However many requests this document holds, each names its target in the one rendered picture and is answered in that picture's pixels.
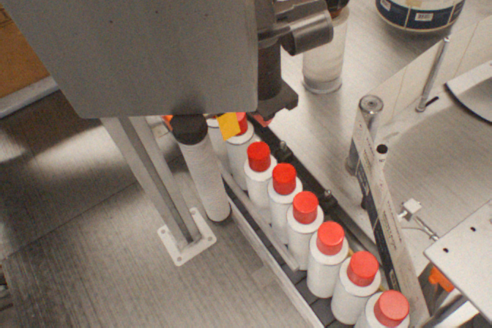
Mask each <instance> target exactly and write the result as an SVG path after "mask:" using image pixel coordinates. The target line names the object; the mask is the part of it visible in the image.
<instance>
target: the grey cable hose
mask: <svg viewBox="0 0 492 328"><path fill-rule="evenodd" d="M169 123H170V125H171V127H172V128H173V129H172V133H173V135H174V137H175V139H176V140H177V141H178V144H179V146H180V149H181V152H182V153H183V155H184V158H185V160H186V162H187V166H188V168H189V170H190V173H191V175H192V178H193V181H194V183H195V186H196V189H197V191H198V194H200V196H201V200H202V202H203V205H204V208H205V210H206V217H207V219H208V221H209V222H210V223H211V224H213V225H215V226H223V225H225V224H226V223H228V222H229V221H230V219H231V218H232V215H233V209H232V207H231V205H230V203H229V202H228V199H227V195H226V191H225V188H224V185H223V180H222V176H221V174H220V169H219V167H218V163H217V158H216V156H215V154H214V151H213V148H212V143H211V140H210V137H209V133H208V124H207V121H206V118H205V116H204V115H203V114H193V115H175V116H173V117H172V119H171V120H170V122H169Z"/></svg>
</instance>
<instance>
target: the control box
mask: <svg viewBox="0 0 492 328"><path fill-rule="evenodd" d="M0 2H1V4H2V5H3V7H4V8H5V10H6V11H7V14H8V15H9V16H10V17H11V18H12V19H13V21H14V22H15V25H16V26H17V27H18V29H20V31H21V33H22V34H23V36H24V37H25V39H26V41H27V42H28V43H29V44H30V46H31V48H32V49H33V51H34V52H35V53H36V55H37V56H39V58H40V61H41V62H42V63H43V65H44V66H45V68H46V70H47V71H48V72H49V73H50V74H51V76H52V78H53V79H54V80H55V82H56V84H57V85H58V87H59V88H60V89H61V91H62V92H63V93H64V95H65V97H66V98H67V99H68V102H69V103H70V104H71V105H72V107H73V108H74V109H75V111H76V112H77V114H78V116H79V117H80V118H82V119H102V118H121V117H139V116H175V115H193V114H210V113H228V112H246V111H255V110H256V108H257V106H258V35H257V26H256V11H255V3H254V0H0Z"/></svg>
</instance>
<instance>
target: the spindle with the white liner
mask: <svg viewBox="0 0 492 328"><path fill-rule="evenodd" d="M325 1H326V3H327V10H328V12H329V14H330V17H331V19H332V25H333V29H334V35H333V40H332V41H331V42H330V43H328V44H326V45H322V46H319V47H317V48H314V49H311V50H309V51H307V52H304V53H303V59H302V60H303V64H302V77H301V79H302V84H303V86H304V87H305V88H306V89H307V90H309V91H311V92H315V93H319V94H324V93H329V92H333V91H334V90H336V89H337V88H338V87H339V86H340V84H341V83H342V80H343V75H342V74H343V59H344V50H345V46H346V33H347V28H348V19H349V8H348V6H347V4H348V2H349V1H350V0H325Z"/></svg>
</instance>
